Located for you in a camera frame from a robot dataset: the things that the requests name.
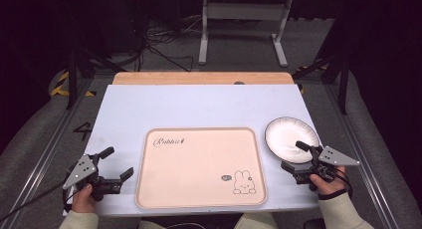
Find white plate with dark rim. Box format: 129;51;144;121
264;115;321;164

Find black wrist strap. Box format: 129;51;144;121
317;188;348;201

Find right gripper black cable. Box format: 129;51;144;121
332;167;354;194

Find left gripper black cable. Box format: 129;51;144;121
0;179;68;223

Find black tripod stand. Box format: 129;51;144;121
65;46;127;112
292;23;349;115

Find white metal stand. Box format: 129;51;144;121
198;0;294;68

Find person's right hand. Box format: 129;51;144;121
309;165;348;196

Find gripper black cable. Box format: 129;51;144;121
0;179;68;223
332;167;354;194

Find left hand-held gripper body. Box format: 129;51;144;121
62;152;122;202

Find wooden table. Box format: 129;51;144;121
111;71;296;86

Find black floor cables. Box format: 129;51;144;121
135;16;203;73

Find white table cover sheet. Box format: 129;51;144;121
63;84;324;217

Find pink tray with rabbit print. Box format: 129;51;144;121
134;126;269;210

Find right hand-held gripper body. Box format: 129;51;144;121
293;144;361;192

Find person's left hand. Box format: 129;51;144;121
71;183;98;214

